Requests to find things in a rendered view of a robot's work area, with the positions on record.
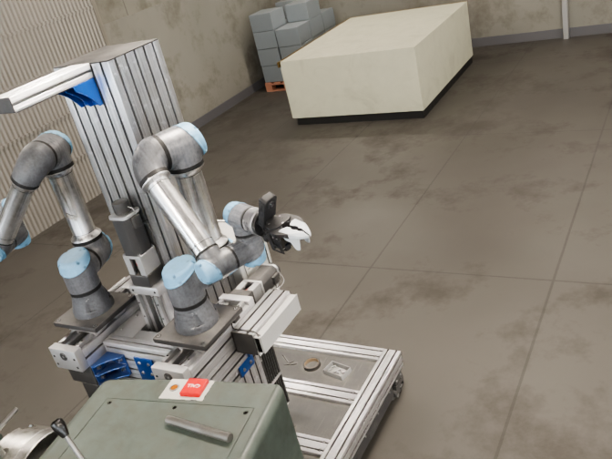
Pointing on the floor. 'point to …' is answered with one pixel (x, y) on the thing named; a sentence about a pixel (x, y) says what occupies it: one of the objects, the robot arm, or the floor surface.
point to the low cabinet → (380, 66)
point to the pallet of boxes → (287, 34)
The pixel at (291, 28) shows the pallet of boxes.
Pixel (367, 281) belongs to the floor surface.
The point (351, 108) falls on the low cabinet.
